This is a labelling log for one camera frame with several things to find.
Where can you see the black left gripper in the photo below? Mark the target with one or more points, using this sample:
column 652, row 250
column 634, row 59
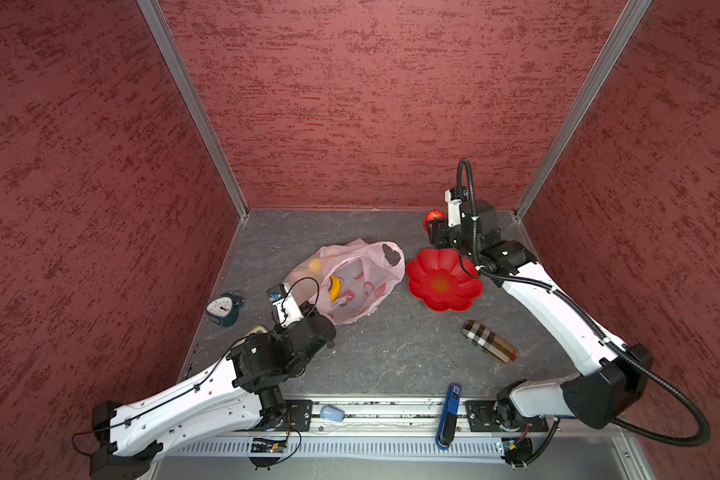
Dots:
column 280, row 330

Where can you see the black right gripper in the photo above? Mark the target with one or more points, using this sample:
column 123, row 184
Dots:
column 437, row 233

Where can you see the red fake apple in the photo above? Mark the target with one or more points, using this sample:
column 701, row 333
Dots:
column 432, row 217

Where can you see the pink plastic bag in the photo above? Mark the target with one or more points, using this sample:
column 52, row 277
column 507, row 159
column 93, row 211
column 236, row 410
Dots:
column 368, row 272

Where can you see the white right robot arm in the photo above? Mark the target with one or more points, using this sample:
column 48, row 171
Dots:
column 610, row 376

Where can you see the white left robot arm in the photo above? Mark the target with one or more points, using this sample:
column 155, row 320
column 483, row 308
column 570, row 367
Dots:
column 240, row 392

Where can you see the yellow fake banana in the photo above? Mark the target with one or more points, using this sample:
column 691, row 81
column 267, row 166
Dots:
column 334, row 288

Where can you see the orange fake fruit in bag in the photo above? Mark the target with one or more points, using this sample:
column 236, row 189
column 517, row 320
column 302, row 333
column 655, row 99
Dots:
column 315, row 267

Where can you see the yellow calculator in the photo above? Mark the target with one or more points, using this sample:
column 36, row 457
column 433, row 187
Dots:
column 258, row 329

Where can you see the red flower-shaped plastic plate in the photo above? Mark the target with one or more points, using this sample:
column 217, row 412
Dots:
column 444, row 280

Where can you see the small light blue object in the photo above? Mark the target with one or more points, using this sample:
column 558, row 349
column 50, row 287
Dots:
column 332, row 414

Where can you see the green alarm clock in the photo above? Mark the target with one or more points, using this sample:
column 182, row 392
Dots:
column 224, row 310

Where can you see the plaid glasses case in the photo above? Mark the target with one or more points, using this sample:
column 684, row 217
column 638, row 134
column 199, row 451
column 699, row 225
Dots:
column 489, row 342

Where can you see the blue black handheld device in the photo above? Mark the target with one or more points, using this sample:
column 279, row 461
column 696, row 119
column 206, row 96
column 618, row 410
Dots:
column 448, row 421

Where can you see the right back corner aluminium profile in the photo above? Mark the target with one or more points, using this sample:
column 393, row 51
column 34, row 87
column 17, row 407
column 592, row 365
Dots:
column 622, row 31

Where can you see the corner aluminium profile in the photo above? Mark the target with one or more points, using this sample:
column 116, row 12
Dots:
column 622, row 31
column 163, row 37

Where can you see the left back corner aluminium profile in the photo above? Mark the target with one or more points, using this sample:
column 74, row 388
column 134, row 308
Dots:
column 163, row 37

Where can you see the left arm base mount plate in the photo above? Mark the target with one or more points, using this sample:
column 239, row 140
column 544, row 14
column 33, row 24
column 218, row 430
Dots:
column 298, row 416

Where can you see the front aluminium rail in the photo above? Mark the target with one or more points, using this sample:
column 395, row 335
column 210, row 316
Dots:
column 413, row 416

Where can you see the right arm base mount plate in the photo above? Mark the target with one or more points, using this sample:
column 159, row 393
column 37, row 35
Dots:
column 486, row 415

